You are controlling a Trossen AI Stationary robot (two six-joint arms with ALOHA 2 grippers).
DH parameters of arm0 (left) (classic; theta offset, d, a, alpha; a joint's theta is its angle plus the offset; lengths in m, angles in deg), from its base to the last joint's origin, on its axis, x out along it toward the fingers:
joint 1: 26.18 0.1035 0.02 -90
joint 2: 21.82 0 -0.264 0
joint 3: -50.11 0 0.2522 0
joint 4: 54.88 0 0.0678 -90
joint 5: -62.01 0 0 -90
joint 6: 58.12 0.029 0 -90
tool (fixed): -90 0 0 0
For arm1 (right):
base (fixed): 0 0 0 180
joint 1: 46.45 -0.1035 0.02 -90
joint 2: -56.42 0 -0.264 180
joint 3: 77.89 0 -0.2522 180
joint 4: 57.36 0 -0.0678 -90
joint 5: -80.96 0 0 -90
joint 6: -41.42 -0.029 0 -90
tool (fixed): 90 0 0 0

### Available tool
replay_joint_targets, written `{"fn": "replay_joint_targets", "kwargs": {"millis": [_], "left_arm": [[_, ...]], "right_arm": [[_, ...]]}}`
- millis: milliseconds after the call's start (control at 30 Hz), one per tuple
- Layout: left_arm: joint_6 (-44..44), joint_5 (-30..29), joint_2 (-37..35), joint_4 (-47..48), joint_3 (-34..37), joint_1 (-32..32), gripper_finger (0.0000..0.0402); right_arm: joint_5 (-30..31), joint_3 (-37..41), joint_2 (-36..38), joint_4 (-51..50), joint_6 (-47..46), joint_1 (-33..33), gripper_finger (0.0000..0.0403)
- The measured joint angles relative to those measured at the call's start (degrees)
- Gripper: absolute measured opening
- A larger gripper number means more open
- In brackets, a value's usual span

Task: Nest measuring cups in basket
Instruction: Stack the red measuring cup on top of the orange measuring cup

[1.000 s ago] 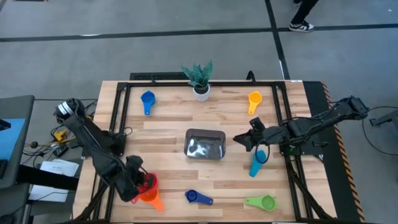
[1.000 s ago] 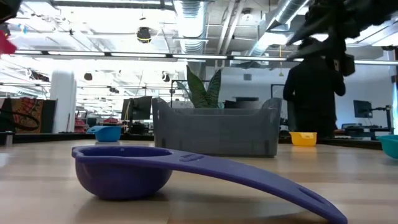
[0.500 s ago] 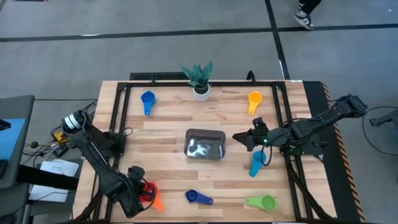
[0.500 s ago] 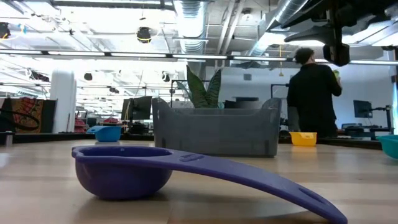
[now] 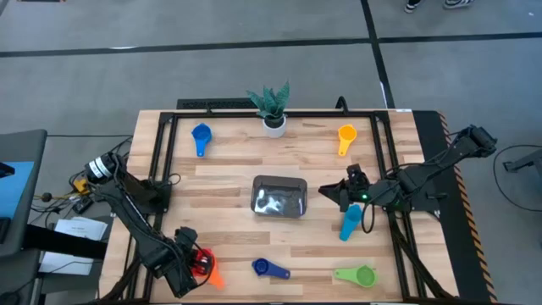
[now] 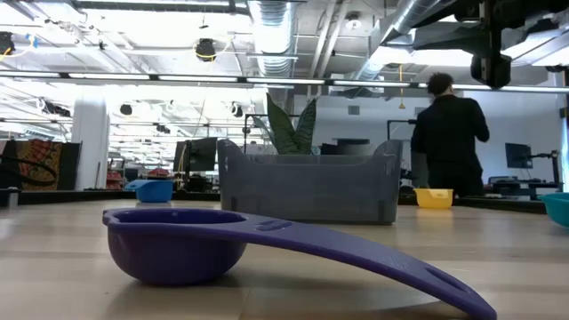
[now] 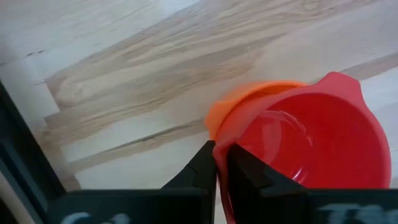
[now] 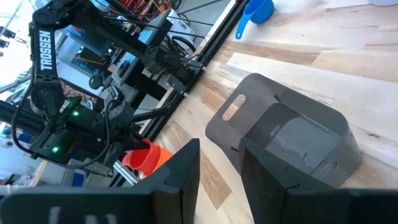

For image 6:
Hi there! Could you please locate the blue plastic measuring cup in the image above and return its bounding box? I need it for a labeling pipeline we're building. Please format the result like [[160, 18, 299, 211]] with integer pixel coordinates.
[[123, 178, 175, 204]]

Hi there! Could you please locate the purple plastic measuring cup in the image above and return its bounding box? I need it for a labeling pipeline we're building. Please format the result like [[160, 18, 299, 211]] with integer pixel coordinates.
[[101, 207, 498, 320]]

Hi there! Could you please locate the yellow plastic measuring cup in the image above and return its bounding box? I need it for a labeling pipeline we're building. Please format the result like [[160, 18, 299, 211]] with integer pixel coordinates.
[[413, 188, 455, 210]]

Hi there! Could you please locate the teal plastic measuring cup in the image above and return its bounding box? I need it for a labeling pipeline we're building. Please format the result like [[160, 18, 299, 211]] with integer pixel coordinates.
[[536, 191, 569, 229]]

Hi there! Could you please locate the small monitor on arm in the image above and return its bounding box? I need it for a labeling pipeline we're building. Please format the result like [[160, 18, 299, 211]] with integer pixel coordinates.
[[504, 142, 533, 170]]

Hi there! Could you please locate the grey plastic basket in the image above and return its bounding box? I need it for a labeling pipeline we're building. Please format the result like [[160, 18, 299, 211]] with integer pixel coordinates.
[[216, 138, 404, 226]]

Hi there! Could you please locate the snake plant in white pot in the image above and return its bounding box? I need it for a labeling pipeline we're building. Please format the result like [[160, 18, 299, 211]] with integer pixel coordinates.
[[252, 92, 319, 156]]

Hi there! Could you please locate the black computer monitor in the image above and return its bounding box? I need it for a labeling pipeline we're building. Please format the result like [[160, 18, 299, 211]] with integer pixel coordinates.
[[172, 136, 220, 173]]

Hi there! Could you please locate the long linear ceiling light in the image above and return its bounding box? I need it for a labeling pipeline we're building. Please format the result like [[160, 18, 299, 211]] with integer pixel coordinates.
[[0, 69, 569, 95]]

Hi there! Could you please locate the person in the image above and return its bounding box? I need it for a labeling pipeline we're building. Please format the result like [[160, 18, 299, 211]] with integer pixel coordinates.
[[409, 71, 491, 198]]

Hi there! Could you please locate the white round column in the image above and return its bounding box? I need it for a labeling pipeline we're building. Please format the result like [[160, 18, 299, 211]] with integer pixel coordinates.
[[70, 93, 111, 192]]

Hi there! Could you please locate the dark office desk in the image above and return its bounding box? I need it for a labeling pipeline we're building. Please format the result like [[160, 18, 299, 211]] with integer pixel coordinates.
[[486, 175, 564, 201]]

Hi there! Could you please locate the silver ventilation duct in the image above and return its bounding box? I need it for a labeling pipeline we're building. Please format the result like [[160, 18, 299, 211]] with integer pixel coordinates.
[[246, 0, 297, 79]]

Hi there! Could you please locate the black aluminium table frame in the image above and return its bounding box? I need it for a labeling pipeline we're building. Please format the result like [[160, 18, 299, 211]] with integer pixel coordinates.
[[0, 188, 549, 215]]

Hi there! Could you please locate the orange patterned wall panel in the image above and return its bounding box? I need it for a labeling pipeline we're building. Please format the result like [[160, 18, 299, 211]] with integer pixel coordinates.
[[0, 139, 83, 192]]

